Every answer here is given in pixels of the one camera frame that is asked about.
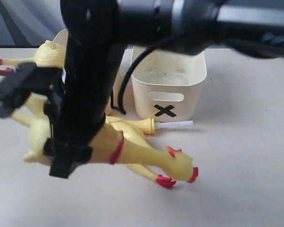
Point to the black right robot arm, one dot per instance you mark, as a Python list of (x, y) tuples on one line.
[(252, 27)]

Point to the cream bin marked O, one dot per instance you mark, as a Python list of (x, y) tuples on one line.
[(61, 38)]

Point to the cream bin marked X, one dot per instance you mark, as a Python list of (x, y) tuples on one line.
[(167, 86)]

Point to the yellow rubber chicken whole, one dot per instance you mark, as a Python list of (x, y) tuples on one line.
[(49, 54)]

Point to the detached chicken head neck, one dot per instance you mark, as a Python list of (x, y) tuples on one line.
[(149, 126)]

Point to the yellow rubber chicken red collar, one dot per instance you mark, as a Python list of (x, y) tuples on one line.
[(117, 142)]

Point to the headless yellow rubber chicken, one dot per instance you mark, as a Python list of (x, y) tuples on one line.
[(135, 151)]

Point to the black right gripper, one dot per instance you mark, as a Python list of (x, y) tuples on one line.
[(76, 109)]

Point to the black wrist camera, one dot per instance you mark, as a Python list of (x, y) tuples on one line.
[(20, 83)]

